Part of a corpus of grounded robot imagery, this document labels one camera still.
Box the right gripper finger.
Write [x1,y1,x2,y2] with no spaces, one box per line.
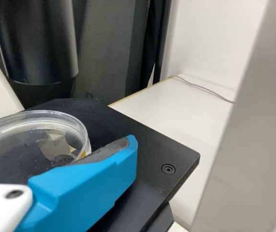
[14,134,139,232]

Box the grey cable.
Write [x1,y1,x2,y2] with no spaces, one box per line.
[173,75,235,103]

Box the petri dish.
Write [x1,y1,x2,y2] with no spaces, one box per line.
[0,110,91,170]

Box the cream microscope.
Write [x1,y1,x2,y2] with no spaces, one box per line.
[0,0,276,232]

